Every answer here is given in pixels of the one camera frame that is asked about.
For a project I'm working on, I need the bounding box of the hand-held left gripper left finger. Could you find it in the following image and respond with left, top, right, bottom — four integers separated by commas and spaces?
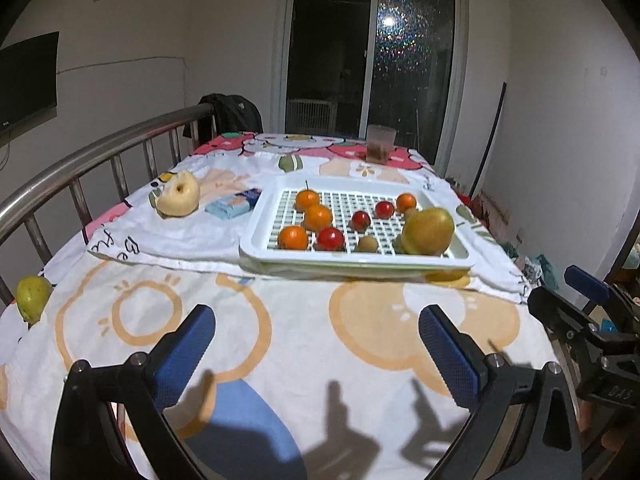
50, 304, 217, 480

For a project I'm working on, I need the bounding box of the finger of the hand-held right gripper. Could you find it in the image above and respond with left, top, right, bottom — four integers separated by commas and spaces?
528, 286, 616, 356
564, 265, 636, 321

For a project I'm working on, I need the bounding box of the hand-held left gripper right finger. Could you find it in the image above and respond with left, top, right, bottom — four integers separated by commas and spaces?
418, 304, 583, 480

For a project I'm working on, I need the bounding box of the white plastic lattice tray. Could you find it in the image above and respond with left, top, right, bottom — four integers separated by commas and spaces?
239, 176, 477, 270

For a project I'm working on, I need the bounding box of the pile of mixed clutter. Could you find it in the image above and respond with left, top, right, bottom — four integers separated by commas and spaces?
500, 242, 558, 291

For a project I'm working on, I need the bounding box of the white fruit printed sheet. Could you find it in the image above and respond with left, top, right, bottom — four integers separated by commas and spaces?
82, 132, 531, 306

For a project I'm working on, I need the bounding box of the large yellow pear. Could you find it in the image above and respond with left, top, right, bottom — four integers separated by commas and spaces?
400, 206, 456, 256

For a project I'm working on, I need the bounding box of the blue tissue packet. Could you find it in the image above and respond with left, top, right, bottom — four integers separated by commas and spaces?
205, 188, 263, 219

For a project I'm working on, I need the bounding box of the pale yellow apple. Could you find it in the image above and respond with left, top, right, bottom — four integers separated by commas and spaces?
155, 170, 201, 217

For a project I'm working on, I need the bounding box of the small green pear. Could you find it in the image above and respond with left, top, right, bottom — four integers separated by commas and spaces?
16, 275, 53, 323

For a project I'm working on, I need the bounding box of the dark leaning pole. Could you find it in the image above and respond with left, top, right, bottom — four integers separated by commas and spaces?
470, 82, 507, 193

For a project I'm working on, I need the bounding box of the pink ribbed glass cup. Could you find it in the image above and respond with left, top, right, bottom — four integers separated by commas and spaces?
366, 124, 397, 162

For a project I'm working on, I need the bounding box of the black jacket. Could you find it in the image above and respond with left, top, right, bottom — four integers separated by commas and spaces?
182, 93, 264, 141

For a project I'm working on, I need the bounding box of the white slatted crate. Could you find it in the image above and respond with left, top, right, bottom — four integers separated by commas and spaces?
286, 99, 333, 131

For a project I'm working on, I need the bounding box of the sliding glass door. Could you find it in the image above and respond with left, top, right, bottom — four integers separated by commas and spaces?
280, 0, 468, 171

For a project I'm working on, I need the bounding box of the orange ring printed blanket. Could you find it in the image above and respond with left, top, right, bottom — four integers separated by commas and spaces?
0, 255, 561, 480

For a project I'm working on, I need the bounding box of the metal bed rail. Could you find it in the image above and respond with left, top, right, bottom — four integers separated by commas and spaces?
0, 103, 218, 306

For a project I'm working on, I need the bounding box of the black wall television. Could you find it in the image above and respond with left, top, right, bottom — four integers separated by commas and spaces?
0, 31, 60, 133

